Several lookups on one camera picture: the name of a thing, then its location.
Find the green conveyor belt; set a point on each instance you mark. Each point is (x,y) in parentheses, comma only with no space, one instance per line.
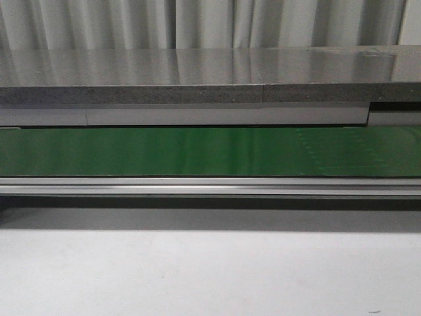
(222,151)

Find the grey speckled stone counter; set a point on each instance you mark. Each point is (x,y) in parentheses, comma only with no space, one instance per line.
(177,76)

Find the grey panel under counter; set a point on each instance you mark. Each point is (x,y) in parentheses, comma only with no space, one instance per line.
(384,113)

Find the white pleated curtain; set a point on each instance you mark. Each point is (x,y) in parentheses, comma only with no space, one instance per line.
(206,24)

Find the aluminium conveyor frame rail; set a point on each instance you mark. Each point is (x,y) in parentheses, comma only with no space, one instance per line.
(201,186)

